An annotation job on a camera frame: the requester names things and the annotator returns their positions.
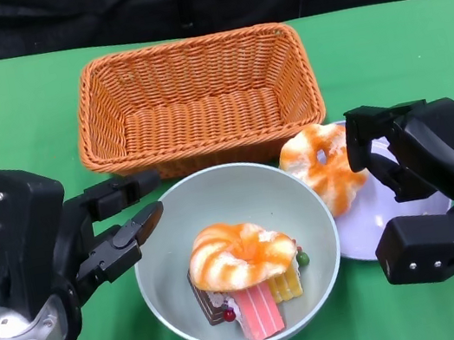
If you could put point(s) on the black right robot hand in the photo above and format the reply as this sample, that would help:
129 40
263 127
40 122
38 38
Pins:
442 145

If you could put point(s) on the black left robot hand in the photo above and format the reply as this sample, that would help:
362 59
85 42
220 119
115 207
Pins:
82 248

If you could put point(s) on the orange glazed donut bread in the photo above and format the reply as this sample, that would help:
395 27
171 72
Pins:
334 177
226 262

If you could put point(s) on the grey-green bowl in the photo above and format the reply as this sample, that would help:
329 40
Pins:
223 197

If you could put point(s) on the lavender plate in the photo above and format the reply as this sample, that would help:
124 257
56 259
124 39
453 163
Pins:
366 233

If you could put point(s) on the chocolate cake slice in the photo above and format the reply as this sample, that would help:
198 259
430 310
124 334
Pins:
207 305

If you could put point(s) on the orange wicker basket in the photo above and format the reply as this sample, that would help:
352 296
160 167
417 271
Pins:
201 121

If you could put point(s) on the pink layered cake slice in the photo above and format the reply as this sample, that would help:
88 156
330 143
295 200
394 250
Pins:
259 314

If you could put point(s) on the yellow layered cake slice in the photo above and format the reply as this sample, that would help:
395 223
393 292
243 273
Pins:
289 286

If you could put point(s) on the green tablecloth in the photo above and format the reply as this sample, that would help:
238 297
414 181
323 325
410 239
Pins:
367 66

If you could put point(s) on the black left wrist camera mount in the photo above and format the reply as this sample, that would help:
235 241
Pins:
14 234

